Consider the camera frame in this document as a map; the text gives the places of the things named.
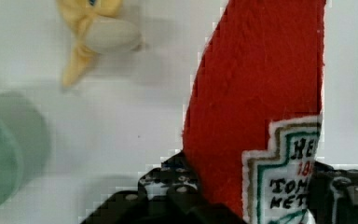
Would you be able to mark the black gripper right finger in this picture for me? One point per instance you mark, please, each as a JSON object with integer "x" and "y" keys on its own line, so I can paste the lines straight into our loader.
{"x": 333, "y": 195}

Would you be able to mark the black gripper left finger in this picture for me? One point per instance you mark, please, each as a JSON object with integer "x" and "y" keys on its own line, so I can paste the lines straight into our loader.
{"x": 173, "y": 172}

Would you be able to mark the red felt ketchup bottle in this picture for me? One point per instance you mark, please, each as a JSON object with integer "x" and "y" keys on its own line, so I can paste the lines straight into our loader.
{"x": 255, "y": 114}

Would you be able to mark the mint green cup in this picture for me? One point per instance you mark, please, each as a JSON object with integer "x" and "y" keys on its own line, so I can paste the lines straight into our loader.
{"x": 24, "y": 143}

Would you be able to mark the yellow felt banana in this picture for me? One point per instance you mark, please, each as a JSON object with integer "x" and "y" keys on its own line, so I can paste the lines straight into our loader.
{"x": 98, "y": 30}

